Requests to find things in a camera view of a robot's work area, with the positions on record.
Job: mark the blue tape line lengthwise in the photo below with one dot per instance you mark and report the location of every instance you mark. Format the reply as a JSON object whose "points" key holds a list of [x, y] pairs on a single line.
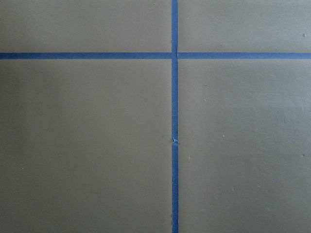
{"points": [[175, 143]]}

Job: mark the blue tape line crosswise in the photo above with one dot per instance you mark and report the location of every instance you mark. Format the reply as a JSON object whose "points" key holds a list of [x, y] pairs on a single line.
{"points": [[154, 55]]}

